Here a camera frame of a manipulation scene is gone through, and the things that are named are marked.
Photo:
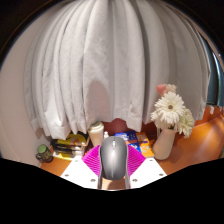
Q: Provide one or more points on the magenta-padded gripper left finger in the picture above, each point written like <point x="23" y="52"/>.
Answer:
<point x="81" y="173"/>

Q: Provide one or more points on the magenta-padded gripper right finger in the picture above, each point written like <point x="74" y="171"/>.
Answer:
<point x="146" y="172"/>

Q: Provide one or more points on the dark grey computer mouse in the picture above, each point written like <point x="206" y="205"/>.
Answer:
<point x="113" y="160"/>

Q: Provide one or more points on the yellow and white book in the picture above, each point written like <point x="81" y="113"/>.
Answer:
<point x="65" y="155"/>

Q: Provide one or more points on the cream ceramic vase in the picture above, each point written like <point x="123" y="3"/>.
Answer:
<point x="163" y="145"/>

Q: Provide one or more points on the yellow and black book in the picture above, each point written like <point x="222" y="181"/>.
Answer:
<point x="78" y="139"/>

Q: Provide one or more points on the dark green mug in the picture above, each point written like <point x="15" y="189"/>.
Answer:
<point x="44" y="154"/>

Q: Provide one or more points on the cream lidded cup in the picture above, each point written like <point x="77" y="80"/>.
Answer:
<point x="95" y="133"/>

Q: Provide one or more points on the white flower bouquet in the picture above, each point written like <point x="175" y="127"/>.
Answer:
<point x="170" y="108"/>

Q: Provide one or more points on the white curtain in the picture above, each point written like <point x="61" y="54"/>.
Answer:
<point x="113" y="60"/>

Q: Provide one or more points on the window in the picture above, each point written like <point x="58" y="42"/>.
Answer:
<point x="213" y="73"/>

